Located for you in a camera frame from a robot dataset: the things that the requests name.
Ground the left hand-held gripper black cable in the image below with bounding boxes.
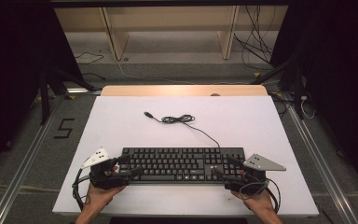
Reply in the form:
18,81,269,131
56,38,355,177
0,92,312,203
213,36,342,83
71,167,91,211

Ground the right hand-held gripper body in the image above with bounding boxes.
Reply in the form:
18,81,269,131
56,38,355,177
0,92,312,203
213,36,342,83
223,153,288,197

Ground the looped black floor cable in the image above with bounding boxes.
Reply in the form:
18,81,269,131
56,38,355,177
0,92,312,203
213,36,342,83
74,50,105,66

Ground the black keyboard cable with plug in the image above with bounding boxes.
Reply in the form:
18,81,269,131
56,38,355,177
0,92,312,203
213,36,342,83
143,110,222,149

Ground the dark curtain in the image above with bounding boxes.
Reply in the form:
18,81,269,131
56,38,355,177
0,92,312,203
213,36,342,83
269,0,358,202
0,0,86,182

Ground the black computer keyboard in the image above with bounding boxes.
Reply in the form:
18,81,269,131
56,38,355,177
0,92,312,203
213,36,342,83
119,147,250,186

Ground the black metal stand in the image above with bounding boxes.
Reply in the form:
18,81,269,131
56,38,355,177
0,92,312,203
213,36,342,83
249,55,306,121
37,61,97,126

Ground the light wooden shelf unit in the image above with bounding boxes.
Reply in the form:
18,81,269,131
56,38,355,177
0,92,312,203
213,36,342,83
53,5,290,62

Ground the light wooden table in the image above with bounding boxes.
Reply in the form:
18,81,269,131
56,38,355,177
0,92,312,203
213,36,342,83
100,84,269,98

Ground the short black floor cable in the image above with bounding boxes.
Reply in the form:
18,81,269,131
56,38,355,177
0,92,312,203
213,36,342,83
80,71,107,81

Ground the hand-held gripper black cable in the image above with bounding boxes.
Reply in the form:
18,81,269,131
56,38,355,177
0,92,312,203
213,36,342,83
238,177,282,215
71,167,91,211

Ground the black overhead bar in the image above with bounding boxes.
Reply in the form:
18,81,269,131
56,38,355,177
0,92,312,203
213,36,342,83
48,0,294,8

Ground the short silver metal bar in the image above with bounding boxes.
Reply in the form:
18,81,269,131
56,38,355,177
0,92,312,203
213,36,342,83
66,87,103,95

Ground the right hand-held gripper black cable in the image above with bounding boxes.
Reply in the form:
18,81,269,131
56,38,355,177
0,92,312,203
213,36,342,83
238,177,282,215

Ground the white looped cable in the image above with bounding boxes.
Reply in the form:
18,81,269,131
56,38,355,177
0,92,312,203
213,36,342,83
299,94,317,120

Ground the bundle of black hanging cables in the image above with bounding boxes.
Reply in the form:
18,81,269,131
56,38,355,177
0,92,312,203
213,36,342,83
232,5,282,72

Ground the person's left hand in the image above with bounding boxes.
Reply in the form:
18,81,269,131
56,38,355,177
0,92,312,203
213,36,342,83
85,182,127,213

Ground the person's right hand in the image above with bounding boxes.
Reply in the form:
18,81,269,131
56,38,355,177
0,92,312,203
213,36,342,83
230,189,276,217

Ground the white table mat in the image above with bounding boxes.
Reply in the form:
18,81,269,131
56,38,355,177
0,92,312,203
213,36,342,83
51,95,321,218

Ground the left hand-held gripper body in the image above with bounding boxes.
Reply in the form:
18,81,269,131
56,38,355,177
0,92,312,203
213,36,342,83
81,147,132,191

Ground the aluminium floor rail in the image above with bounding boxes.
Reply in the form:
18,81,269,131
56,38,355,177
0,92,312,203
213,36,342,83
282,92,358,224
0,92,68,224

